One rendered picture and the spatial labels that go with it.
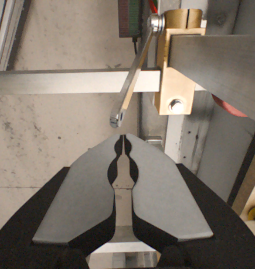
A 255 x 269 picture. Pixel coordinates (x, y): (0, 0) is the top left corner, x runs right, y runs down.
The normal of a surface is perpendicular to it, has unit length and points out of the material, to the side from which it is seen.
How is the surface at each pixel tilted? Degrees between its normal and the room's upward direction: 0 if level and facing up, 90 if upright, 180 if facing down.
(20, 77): 0
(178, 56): 90
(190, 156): 0
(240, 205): 90
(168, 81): 0
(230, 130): 90
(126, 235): 90
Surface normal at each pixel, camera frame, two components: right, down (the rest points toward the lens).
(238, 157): -1.00, 0.03
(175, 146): 0.02, 0.50
